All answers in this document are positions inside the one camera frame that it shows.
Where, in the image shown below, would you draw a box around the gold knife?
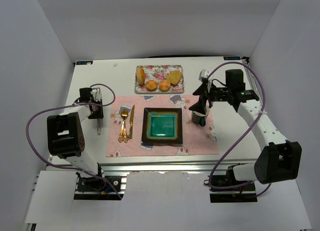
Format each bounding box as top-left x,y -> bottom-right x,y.
128,105 -> 135,141

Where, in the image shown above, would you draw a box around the floral rectangular tray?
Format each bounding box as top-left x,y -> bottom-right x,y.
134,64 -> 185,95

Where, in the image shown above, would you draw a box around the round bun left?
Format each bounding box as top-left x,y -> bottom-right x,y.
145,80 -> 158,91

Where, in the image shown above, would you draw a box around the brown bread slice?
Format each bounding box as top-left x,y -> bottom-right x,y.
166,70 -> 182,85

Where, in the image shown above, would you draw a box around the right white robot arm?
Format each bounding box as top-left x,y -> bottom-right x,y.
189,69 -> 302,190

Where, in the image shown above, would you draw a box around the aluminium table frame rail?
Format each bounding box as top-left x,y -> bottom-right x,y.
94,158 -> 261,174

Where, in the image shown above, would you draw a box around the silver metal tongs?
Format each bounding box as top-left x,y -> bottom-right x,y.
92,87 -> 104,135

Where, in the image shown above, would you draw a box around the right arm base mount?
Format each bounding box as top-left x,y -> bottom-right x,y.
203,166 -> 258,204

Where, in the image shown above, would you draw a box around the orange donut bread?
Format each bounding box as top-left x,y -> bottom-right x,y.
136,67 -> 145,86

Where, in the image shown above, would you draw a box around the round bun right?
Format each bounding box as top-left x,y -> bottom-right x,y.
158,80 -> 171,92

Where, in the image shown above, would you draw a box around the round bun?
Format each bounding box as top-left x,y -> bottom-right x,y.
158,80 -> 171,92
145,80 -> 158,91

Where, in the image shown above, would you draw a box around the black teal square plate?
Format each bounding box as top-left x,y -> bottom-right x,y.
141,107 -> 183,145

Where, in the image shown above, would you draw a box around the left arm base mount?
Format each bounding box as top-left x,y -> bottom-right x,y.
73,172 -> 127,201

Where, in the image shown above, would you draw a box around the dark green mug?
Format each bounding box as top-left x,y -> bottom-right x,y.
191,111 -> 209,127

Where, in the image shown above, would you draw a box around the gold fork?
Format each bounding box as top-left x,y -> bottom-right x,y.
118,109 -> 129,143

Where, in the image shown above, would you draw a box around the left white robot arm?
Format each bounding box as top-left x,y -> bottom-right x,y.
47,87 -> 104,177

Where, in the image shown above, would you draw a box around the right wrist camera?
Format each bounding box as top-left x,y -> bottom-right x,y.
198,69 -> 210,81

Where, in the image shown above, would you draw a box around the pink cartoon placemat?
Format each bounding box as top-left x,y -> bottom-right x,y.
106,94 -> 219,158

